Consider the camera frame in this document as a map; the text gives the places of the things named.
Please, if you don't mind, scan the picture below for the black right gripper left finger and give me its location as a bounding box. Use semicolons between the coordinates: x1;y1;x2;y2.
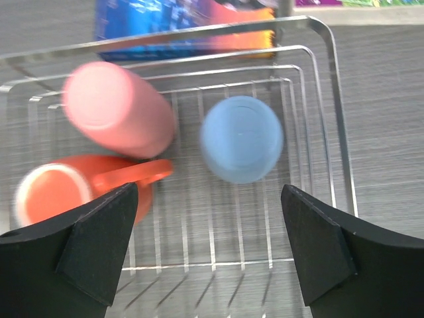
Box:
1;184;138;317

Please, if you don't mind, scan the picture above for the orange ceramic mug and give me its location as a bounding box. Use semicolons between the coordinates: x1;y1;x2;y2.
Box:
14;154;174;227

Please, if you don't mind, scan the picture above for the metal wire dish rack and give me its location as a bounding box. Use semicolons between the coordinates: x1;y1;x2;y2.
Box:
1;16;357;317

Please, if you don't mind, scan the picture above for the pink plastic cup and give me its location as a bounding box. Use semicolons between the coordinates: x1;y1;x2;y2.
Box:
62;62;176;159

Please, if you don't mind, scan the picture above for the purple paperback book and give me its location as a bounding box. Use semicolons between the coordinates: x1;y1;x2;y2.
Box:
292;1;423;26

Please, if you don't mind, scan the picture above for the blue Jane Eyre book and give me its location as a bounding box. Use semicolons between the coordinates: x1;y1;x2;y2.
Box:
94;0;276;62

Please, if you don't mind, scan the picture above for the blue plastic cup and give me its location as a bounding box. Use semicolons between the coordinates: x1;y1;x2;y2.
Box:
199;95;284;184

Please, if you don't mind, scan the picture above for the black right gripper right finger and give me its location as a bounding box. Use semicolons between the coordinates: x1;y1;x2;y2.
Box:
281;184;423;317

